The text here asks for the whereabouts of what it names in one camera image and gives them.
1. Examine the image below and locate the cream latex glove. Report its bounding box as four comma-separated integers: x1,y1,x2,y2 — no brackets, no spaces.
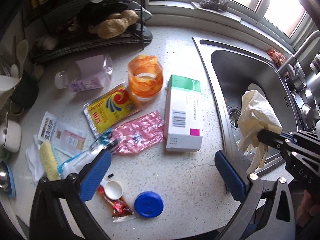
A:
238,90,283,174

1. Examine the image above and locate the white paper towel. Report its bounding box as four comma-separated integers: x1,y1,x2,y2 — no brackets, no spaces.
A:
25,135,45,185

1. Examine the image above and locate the grey shampoo sachet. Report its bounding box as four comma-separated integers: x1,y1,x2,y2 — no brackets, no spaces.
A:
37,112,87,157

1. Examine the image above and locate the white green medicine box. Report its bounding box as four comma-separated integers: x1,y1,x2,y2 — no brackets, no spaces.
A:
164,75,203,152

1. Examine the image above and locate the yellow yeast packet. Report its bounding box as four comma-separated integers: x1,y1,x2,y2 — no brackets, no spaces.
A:
84,82,143,138

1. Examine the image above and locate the pink foil wrapper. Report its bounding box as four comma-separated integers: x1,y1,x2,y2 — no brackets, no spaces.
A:
112,111,164,155

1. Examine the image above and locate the clear purple-label plastic bottle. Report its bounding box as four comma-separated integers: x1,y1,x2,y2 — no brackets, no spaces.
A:
54,54,113,93

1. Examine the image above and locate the orange plastic cup wrapper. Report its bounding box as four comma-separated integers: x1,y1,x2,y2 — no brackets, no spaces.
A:
127,55,163,99

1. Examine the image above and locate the blue white toothpaste tube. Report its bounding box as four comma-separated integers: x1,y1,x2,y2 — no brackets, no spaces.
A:
57,129,119,179

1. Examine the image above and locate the red sauce sachet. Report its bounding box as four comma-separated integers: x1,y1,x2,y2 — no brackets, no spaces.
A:
97,185,136,223

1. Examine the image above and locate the chrome faucet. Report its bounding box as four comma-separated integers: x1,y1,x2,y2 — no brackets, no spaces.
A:
278,30,320,76

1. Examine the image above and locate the orange red sponge cloth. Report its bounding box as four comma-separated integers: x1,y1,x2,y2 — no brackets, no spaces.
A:
267,49,286,67

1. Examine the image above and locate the stainless steel sink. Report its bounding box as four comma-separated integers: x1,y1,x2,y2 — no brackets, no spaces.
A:
193,36,302,169

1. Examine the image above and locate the blue plastic lid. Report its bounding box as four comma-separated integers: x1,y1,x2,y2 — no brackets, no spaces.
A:
134,191,164,218

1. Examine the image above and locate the white sugar pot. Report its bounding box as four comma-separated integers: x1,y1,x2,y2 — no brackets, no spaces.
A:
1,113,22,153

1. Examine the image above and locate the dark green utensil cup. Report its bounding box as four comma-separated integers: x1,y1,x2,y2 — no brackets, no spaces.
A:
11,71,39,109

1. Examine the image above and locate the black round disc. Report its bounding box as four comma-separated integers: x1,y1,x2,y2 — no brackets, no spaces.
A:
132,23,153,44

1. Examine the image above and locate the ginger root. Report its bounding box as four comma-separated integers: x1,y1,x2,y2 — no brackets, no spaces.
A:
88,10,139,39

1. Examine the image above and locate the black wire rack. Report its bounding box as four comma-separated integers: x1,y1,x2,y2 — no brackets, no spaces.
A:
22,0,152,63

